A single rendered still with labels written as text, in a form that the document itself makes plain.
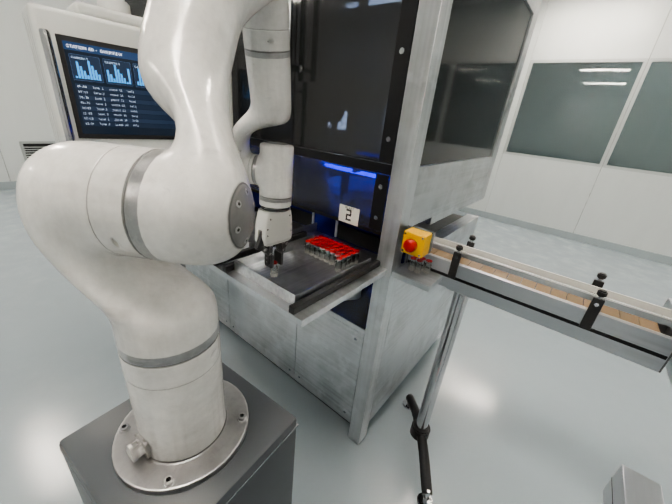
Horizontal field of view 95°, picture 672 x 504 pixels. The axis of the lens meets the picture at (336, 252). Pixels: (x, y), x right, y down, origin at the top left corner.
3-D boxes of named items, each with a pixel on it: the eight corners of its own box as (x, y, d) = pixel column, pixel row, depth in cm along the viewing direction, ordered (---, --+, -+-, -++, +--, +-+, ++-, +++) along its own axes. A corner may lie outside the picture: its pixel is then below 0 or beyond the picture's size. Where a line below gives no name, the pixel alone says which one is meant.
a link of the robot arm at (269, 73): (202, 46, 59) (228, 187, 79) (282, 54, 58) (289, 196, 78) (222, 41, 66) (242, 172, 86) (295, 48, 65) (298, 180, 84)
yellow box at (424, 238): (410, 245, 102) (414, 225, 99) (430, 252, 98) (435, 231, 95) (399, 251, 96) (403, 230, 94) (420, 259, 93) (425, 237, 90)
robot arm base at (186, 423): (157, 532, 37) (129, 427, 29) (89, 437, 46) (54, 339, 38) (272, 419, 51) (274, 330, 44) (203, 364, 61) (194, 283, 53)
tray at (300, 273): (313, 243, 117) (313, 234, 115) (369, 267, 102) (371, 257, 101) (234, 270, 92) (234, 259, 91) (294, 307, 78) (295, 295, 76)
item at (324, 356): (253, 245, 323) (251, 158, 287) (442, 339, 211) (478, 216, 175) (151, 275, 250) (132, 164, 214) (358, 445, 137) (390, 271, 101)
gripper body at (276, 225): (280, 197, 88) (279, 234, 92) (250, 202, 80) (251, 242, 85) (299, 203, 84) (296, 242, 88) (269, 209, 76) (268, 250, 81)
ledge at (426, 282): (410, 264, 112) (411, 259, 111) (444, 277, 105) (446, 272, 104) (391, 276, 102) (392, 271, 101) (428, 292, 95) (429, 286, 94)
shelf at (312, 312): (268, 215, 147) (268, 211, 146) (397, 267, 109) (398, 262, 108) (164, 239, 112) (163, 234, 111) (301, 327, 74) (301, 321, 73)
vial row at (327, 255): (307, 250, 109) (308, 238, 107) (347, 268, 99) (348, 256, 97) (303, 252, 108) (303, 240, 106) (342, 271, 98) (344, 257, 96)
